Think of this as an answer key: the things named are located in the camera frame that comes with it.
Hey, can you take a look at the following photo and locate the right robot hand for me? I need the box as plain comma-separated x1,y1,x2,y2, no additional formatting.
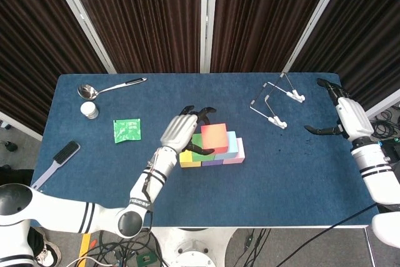
304,78,375,143

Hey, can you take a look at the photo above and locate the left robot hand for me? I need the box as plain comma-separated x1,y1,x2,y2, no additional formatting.
159,105,218,156

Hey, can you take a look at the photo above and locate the green cube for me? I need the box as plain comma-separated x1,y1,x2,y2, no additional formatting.
191,133,216,162

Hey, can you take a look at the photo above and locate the yellow cube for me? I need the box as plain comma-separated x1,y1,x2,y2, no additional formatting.
179,150,202,169

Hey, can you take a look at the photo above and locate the red cube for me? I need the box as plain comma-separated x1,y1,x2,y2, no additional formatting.
201,123,229,153

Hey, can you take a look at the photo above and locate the light blue cube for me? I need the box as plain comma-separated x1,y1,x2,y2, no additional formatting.
214,131,238,161

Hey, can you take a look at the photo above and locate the pink cube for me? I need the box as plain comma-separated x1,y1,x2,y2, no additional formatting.
222,137,246,165

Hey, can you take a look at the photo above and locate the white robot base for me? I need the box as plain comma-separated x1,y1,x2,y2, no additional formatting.
149,228,235,267

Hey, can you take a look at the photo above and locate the green foil packet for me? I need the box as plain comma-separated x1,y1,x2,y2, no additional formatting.
112,118,142,144

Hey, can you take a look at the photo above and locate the brown curtain panel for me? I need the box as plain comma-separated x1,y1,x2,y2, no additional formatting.
209,0,338,73
290,0,400,111
64,0,203,74
0,0,109,135

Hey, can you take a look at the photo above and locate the small white jar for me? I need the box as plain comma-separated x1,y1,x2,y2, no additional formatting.
80,101,99,120

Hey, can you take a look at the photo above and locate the blue table mat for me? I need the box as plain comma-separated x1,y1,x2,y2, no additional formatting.
31,73,376,229

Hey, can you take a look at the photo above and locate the metal ladle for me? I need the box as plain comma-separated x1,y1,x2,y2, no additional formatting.
77,77,148,100

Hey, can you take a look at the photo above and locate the black hair brush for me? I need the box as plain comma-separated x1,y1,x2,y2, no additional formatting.
30,141,81,190

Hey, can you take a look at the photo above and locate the green electronics box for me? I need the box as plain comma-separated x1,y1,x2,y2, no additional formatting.
136,251,156,267

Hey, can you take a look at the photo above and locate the yellow floor tape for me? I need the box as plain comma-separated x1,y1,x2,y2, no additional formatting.
78,233,92,260

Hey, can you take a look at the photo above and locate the white sneaker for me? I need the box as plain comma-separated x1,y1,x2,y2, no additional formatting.
32,229,62,267

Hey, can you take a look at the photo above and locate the white partition post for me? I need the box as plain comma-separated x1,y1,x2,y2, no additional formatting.
46,0,117,74
364,88,400,119
0,111,43,141
199,0,219,73
282,0,350,73

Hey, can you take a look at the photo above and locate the black floor cable bundle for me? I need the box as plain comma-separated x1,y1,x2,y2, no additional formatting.
90,231,163,267
240,228,271,267
373,109,400,143

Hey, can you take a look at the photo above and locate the folding wire stand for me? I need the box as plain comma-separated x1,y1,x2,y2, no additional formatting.
249,72,306,129

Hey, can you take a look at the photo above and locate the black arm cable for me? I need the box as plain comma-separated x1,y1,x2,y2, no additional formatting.
277,203,379,267

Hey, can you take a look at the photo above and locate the white floor cable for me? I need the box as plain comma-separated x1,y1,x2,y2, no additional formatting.
65,256,104,267

